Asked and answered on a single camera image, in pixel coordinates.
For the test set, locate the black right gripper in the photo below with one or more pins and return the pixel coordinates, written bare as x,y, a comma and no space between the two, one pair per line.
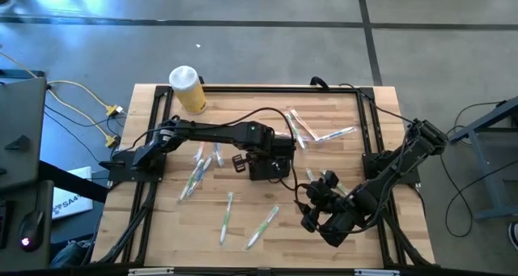
321,201

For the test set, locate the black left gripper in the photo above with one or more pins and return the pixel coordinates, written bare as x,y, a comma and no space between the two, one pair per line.
279,148

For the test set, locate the orange toothbrush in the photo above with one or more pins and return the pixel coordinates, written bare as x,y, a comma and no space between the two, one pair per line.
303,123

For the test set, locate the white toothbrush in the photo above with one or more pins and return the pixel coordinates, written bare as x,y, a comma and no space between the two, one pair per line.
336,134

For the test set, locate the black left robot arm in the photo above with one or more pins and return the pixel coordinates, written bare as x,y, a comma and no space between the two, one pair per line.
218,132

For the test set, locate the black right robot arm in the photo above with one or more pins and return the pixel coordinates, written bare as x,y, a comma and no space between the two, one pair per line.
392,175

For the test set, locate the yellow wipes canister white lid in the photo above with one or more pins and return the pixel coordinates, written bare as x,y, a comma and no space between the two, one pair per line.
190,94

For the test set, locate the table with blue-grey legs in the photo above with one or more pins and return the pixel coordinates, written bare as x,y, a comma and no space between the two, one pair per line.
485,175

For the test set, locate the person's shoe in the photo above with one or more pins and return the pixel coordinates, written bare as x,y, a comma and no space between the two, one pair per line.
514,235

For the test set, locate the black diagonal strut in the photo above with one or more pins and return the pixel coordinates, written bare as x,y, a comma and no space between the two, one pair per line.
69,181

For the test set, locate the white printed box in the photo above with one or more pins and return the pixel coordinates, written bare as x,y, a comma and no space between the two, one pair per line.
69,203

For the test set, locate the person's leg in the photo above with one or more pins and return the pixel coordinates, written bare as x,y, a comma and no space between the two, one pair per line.
69,256

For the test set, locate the grey flat panel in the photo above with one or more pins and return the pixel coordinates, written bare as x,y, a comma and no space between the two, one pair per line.
24,114

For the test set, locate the black wedge object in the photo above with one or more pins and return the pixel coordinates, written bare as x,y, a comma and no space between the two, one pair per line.
20,144

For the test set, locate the black computer mouse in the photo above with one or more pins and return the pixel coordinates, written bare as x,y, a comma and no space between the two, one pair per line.
32,227

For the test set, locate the grey side desk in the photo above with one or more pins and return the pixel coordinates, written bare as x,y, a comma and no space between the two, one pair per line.
12,195

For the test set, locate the black aluminium table frame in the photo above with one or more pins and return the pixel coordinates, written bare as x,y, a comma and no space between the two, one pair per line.
283,89

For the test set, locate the white bracket on table edge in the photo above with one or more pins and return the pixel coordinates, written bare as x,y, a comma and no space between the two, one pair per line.
376,273
149,271

